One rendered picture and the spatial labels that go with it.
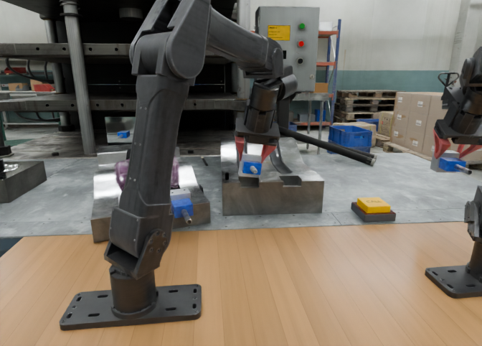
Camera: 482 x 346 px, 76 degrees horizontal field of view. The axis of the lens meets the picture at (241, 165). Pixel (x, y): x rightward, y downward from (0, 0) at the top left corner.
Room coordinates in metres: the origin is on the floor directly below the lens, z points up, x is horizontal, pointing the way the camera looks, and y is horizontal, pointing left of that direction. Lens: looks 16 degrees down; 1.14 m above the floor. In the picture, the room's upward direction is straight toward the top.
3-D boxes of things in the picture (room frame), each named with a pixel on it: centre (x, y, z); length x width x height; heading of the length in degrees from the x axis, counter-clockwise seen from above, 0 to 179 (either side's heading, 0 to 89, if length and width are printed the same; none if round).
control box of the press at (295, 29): (1.69, -0.23, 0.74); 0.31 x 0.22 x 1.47; 94
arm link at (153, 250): (0.41, 0.16, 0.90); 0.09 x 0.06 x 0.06; 53
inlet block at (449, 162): (0.75, -0.54, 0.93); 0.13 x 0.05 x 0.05; 173
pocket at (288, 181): (0.76, -0.13, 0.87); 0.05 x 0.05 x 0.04; 4
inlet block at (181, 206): (0.64, 0.13, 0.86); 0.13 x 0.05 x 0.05; 21
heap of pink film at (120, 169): (0.87, 0.28, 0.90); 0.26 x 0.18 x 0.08; 21
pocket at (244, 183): (0.75, -0.02, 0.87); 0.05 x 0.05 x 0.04; 4
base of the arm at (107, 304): (0.40, 0.16, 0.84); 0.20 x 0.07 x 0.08; 96
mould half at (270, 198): (0.98, -0.06, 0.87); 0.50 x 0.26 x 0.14; 4
